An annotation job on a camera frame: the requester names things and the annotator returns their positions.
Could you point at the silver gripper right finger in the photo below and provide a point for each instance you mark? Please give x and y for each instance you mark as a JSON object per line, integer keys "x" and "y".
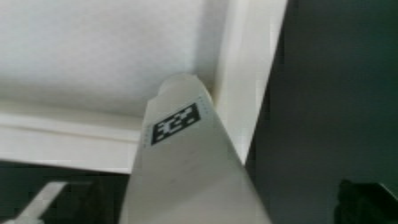
{"x": 366, "y": 204}

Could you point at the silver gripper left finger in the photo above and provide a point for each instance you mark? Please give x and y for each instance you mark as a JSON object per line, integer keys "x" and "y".
{"x": 39, "y": 203}

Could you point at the white desk leg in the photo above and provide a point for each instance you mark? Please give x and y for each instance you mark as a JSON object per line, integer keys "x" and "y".
{"x": 189, "y": 187}

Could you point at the white desk top tray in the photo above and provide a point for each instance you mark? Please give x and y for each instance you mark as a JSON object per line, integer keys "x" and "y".
{"x": 89, "y": 52}

